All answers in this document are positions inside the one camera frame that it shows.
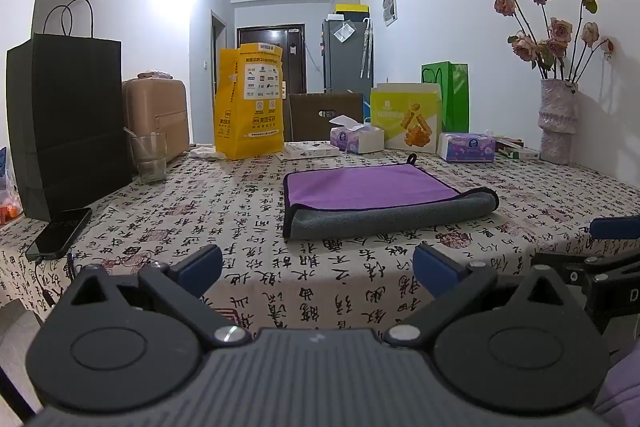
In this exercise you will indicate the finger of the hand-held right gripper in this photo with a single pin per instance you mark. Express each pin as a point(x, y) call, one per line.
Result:
point(615, 227)
point(585, 266)

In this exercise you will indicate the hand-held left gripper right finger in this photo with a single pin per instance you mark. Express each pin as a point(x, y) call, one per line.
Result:
point(434, 266)

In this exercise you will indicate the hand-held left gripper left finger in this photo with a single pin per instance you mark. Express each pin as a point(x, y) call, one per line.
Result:
point(202, 266)

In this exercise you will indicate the purple and grey towel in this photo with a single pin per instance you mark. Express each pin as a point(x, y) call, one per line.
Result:
point(370, 189)

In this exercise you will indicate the person's purple clothing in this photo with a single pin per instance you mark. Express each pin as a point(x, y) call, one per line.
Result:
point(620, 387)

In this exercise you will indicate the calligraphy printed tablecloth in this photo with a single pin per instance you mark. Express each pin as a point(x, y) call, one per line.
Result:
point(320, 272)

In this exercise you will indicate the crumpled white tissue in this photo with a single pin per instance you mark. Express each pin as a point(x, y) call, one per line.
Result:
point(204, 151)

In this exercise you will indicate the textured white vase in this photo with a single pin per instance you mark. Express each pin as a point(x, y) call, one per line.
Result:
point(557, 122)

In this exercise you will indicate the clear drinking glass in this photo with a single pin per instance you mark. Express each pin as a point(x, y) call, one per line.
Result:
point(149, 157)

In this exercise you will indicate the sealed purple tissue pack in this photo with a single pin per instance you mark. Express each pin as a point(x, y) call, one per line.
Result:
point(466, 147)

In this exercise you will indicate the black smartphone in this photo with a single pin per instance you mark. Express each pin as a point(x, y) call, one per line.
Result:
point(60, 232)

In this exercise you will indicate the open purple tissue pack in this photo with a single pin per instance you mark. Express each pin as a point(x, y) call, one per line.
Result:
point(356, 138)

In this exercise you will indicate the yellow-green snack box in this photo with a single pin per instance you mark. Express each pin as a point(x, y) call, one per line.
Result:
point(406, 117)

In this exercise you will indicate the beige suitcase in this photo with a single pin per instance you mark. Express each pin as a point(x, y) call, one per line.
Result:
point(157, 114)

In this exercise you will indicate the green gift bag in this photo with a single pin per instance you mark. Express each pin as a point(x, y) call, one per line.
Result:
point(447, 97)

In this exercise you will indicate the yellow paper bag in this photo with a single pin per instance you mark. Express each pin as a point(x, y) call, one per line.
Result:
point(250, 102)

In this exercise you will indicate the black paper bag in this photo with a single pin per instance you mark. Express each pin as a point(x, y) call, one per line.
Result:
point(67, 122)

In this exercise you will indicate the bunch of dried roses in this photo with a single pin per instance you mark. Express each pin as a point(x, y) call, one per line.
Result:
point(555, 32)

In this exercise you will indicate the orange packets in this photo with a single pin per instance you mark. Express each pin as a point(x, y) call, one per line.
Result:
point(7, 202)

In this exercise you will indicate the grey refrigerator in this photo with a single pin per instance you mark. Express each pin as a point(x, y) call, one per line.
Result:
point(347, 57)

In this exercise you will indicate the white folded umbrella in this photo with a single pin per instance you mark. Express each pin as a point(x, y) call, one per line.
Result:
point(366, 47)

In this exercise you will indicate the dark brown door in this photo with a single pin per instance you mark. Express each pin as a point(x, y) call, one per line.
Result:
point(272, 37)

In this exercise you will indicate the yellow box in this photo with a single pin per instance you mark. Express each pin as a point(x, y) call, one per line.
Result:
point(352, 9)

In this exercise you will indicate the white wall picture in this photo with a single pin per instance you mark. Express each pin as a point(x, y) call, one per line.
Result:
point(390, 4)

